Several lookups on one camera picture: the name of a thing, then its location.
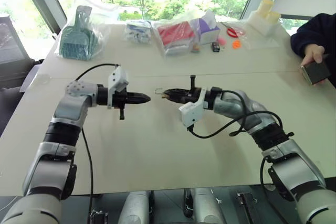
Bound silver rounded robot leg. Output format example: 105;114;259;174
122;190;152;224
188;187;224;224

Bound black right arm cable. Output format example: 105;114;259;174
186;89;295;224

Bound dark metal strip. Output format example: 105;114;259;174
235;191;261;224

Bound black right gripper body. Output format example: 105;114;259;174
183;74;204;104

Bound blue white items bag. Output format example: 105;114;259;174
123;19;153;44

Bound white foam block with cylinders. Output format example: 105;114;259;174
248;0;282;37

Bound red white pack in bag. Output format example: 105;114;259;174
153;19;197;57

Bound dark rectangular phone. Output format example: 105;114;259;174
300;60;332;86

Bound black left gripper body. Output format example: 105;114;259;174
112;89;130;121

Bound brass padlock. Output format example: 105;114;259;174
154;88;171;100

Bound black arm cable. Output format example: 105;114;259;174
186;89;295;224
75;63;121;224

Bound red handled scissors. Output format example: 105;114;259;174
219;22;246;38

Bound green scoop in plastic bag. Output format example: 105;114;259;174
54;0;112;62

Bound person's bare hand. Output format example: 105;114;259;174
300;45;329;86

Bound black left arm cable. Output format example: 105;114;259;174
75;63;121;224

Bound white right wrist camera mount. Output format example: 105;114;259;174
178;87;208;130

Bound black metal buckle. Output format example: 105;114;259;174
90;209;109;224

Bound purple tissue box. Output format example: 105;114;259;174
190;10;221;46

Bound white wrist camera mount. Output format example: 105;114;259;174
178;87;208;130
107;67;130;110

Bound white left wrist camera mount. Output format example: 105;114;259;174
107;67;130;110

